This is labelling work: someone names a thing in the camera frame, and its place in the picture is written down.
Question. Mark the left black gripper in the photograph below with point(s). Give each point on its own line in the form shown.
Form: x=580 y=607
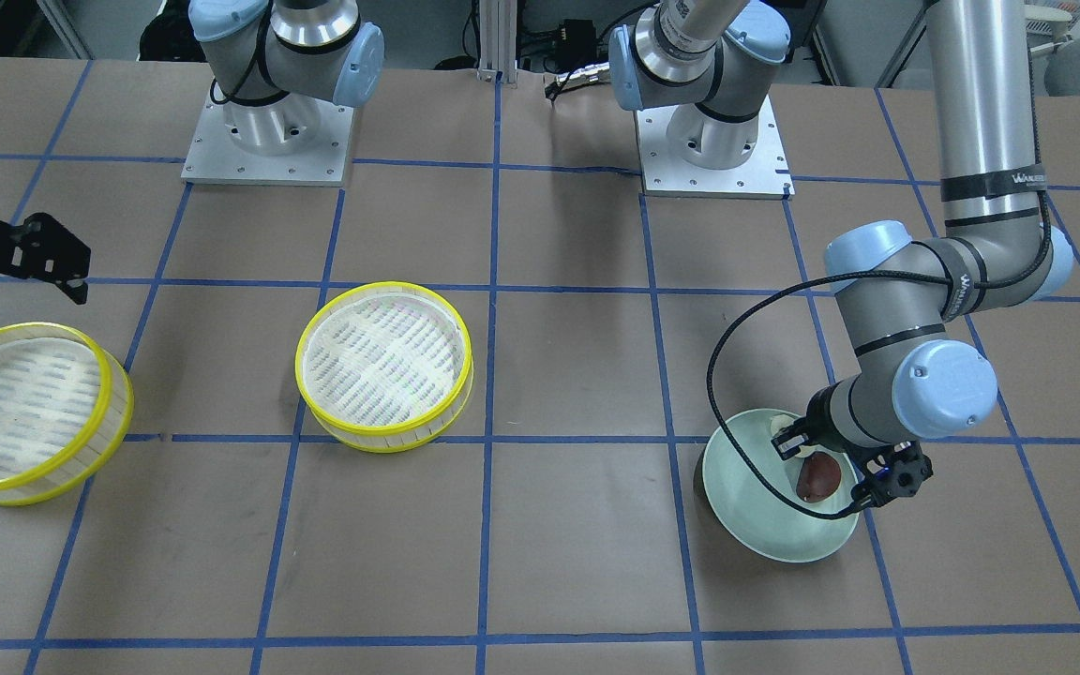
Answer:
x=822 y=412

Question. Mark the side yellow steamer basket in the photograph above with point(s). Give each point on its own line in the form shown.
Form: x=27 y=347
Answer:
x=65 y=406

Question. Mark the white bun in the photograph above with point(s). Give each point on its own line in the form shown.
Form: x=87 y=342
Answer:
x=788 y=429

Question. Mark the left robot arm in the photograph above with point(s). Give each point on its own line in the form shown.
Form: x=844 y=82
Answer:
x=714 y=62

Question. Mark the center yellow steamer basket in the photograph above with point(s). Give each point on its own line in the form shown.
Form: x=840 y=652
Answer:
x=385 y=367

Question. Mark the dark red bun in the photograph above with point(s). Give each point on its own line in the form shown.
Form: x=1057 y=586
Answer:
x=820 y=476

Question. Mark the light green plate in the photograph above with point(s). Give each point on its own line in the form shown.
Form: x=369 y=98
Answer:
x=753 y=494

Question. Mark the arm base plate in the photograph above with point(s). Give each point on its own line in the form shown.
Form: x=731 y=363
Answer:
x=284 y=140
x=765 y=159

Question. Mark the aluminium frame post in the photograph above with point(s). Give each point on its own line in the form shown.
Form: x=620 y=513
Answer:
x=497 y=41

